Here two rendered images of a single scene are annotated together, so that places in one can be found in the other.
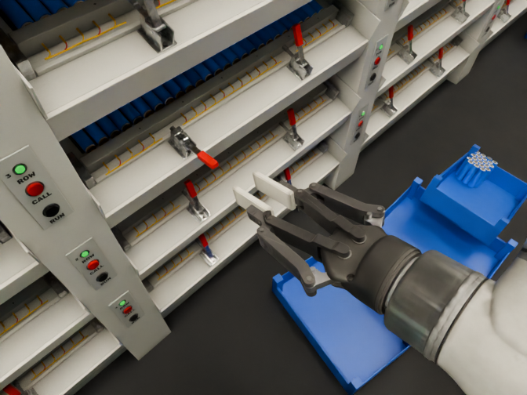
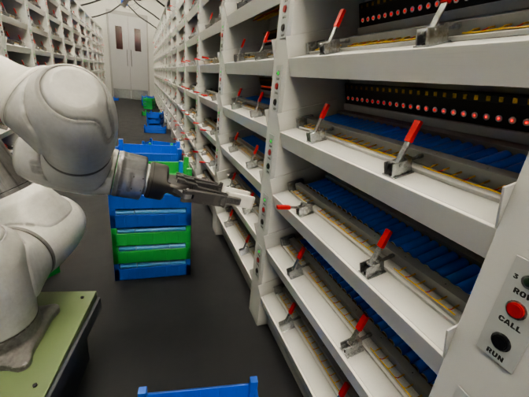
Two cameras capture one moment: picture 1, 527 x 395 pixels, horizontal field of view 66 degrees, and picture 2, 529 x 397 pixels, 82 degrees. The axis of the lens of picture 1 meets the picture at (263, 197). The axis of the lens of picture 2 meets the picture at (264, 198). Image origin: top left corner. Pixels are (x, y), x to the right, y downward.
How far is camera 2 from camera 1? 86 cm
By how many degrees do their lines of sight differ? 85
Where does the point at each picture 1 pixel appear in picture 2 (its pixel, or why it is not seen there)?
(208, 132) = (312, 221)
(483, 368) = not seen: hidden behind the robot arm
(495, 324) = not seen: hidden behind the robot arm
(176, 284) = (275, 306)
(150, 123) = (316, 196)
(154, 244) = (280, 254)
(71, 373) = (249, 263)
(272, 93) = (343, 251)
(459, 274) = (128, 155)
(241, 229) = (303, 354)
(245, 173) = (320, 304)
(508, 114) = not seen: outside the picture
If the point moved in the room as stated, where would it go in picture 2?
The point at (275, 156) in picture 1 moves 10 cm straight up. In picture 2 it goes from (335, 329) to (344, 292)
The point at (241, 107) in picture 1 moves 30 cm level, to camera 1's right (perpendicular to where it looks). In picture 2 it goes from (331, 235) to (285, 320)
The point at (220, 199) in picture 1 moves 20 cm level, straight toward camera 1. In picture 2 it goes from (301, 286) to (230, 270)
